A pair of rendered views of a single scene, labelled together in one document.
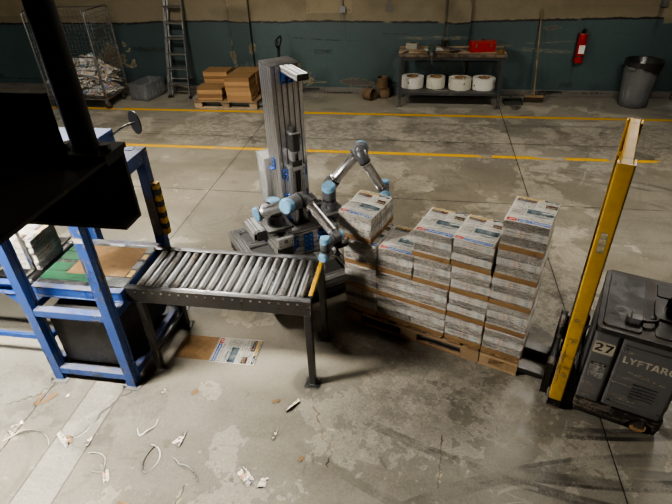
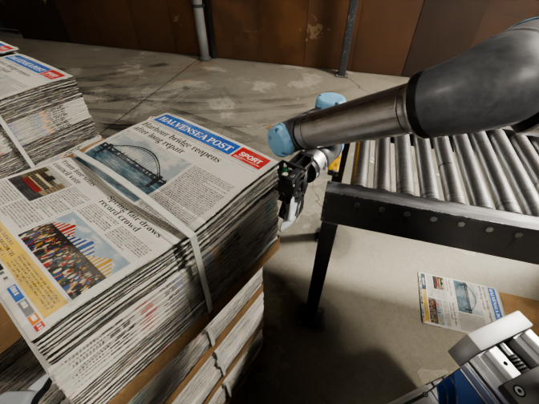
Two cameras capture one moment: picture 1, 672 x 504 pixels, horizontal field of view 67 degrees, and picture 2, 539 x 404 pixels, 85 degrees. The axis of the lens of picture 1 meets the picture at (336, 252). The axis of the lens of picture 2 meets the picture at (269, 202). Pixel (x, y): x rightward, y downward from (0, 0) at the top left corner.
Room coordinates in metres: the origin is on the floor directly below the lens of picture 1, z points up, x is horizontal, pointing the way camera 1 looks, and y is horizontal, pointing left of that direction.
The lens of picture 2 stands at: (3.78, -0.01, 1.34)
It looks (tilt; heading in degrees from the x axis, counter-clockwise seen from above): 44 degrees down; 185
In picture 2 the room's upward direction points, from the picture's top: straight up
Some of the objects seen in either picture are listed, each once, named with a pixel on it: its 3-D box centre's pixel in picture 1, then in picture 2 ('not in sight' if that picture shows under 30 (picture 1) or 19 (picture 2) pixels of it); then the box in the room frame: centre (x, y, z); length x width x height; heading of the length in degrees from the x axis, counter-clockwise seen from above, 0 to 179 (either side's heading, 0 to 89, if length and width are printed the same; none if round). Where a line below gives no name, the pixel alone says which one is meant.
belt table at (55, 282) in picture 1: (100, 268); not in sight; (3.20, 1.80, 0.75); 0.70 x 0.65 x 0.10; 80
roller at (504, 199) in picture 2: (253, 276); (491, 168); (2.98, 0.61, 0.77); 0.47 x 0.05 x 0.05; 170
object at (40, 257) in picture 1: (25, 243); not in sight; (3.31, 2.36, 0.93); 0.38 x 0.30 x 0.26; 80
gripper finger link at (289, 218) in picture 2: not in sight; (289, 210); (3.32, -0.01, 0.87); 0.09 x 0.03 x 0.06; 177
